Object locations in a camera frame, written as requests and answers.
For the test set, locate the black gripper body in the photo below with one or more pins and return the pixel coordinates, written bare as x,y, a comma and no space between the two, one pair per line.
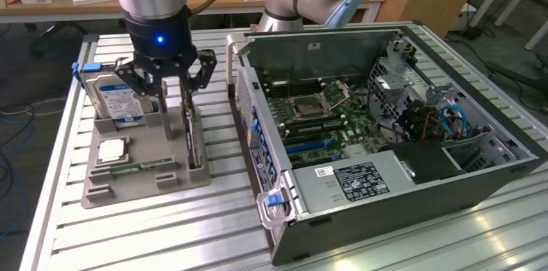
158,51

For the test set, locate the green graphics card black shroud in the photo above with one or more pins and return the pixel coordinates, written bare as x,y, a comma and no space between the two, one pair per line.
191,136

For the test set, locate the hard disk in blue caddy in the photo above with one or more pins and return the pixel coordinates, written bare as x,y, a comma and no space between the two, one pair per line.
118,104

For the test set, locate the grey plastic parts rack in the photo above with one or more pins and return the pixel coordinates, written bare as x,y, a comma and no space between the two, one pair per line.
181,142

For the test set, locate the silver CPU chip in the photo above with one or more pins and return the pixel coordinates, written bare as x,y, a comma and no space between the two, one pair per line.
113,150

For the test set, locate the green RAM stick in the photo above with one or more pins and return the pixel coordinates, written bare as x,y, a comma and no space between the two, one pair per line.
142,165

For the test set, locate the CPU socket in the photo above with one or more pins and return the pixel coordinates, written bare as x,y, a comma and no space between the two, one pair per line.
306,105

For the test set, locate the metal socket cover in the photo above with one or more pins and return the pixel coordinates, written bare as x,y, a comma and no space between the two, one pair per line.
334,91

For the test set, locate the black RAM stick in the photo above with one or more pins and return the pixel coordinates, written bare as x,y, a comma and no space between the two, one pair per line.
313,126

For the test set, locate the blue expansion slot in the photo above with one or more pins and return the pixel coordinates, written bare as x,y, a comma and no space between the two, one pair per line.
309,145

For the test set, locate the green motherboard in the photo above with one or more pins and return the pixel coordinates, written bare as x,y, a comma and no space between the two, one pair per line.
358,123

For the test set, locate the silver metal disk bay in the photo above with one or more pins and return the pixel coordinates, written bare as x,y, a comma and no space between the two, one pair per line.
394,84

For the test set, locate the grey power supply unit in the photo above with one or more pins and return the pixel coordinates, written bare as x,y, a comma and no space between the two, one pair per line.
322,187

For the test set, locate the black plastic shroud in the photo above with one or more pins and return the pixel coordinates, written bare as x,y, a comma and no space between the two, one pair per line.
429,162

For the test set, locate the black open PC case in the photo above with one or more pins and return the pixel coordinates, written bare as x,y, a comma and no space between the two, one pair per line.
386,219

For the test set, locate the white power box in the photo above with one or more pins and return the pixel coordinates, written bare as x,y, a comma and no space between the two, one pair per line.
467,15

